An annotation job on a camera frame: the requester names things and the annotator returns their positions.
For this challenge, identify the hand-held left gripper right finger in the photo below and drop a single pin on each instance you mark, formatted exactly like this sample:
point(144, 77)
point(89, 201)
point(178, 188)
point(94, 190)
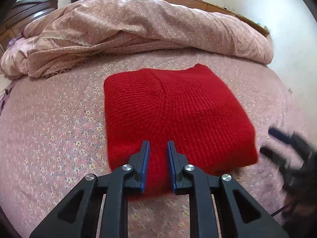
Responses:
point(171, 163)

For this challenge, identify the red knitted cardigan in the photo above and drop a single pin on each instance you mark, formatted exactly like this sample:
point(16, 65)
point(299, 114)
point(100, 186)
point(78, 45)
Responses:
point(185, 109)

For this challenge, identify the dark wooden headboard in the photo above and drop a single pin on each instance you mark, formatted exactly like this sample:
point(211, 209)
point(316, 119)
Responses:
point(27, 7)

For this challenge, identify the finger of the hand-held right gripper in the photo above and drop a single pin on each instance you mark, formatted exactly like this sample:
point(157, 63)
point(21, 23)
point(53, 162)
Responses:
point(270, 153)
point(279, 133)

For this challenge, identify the bed with pink floral sheet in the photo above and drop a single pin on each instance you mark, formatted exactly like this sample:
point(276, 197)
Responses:
point(49, 141)

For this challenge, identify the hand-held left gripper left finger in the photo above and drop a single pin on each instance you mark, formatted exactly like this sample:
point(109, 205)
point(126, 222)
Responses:
point(146, 163)

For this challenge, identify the white pillow with purple flowers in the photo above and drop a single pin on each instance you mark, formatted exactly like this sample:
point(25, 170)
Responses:
point(3, 99)

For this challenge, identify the pink floral duvet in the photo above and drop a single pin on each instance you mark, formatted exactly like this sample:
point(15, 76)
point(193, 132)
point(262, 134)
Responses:
point(148, 22)

